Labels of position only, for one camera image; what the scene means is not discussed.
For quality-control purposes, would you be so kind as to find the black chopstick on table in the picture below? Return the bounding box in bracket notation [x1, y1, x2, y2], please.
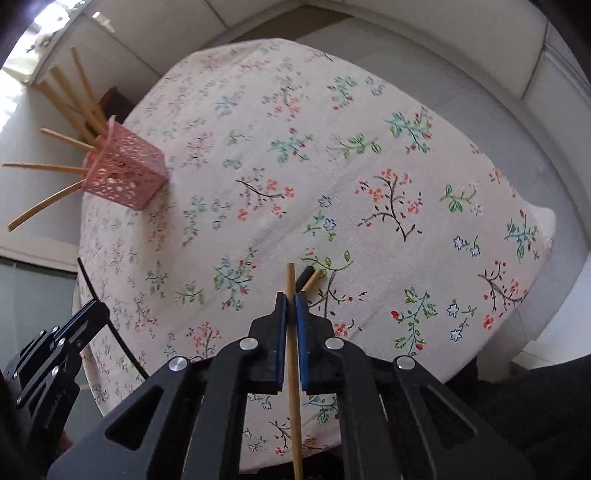
[295, 265, 315, 293]

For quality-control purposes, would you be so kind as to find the glass sliding door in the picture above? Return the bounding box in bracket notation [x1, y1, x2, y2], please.
[0, 258, 76, 369]

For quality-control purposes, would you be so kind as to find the pink perforated utensil holder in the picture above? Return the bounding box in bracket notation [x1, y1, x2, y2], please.
[82, 116, 168, 211]

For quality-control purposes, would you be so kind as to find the bamboo chopstick on table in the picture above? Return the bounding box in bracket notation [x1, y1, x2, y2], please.
[301, 269, 322, 294]

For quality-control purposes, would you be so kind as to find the red-rimmed dark trash bin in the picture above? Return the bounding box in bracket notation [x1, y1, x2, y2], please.
[99, 86, 136, 124]

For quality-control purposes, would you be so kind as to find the bamboo chopstick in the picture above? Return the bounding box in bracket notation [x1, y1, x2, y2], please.
[301, 269, 322, 294]
[2, 163, 89, 176]
[50, 66, 108, 137]
[40, 128, 98, 152]
[286, 263, 304, 480]
[70, 46, 107, 123]
[7, 180, 84, 232]
[38, 81, 99, 148]

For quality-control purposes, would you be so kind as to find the floral tablecloth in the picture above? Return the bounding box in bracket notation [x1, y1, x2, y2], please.
[73, 38, 557, 473]

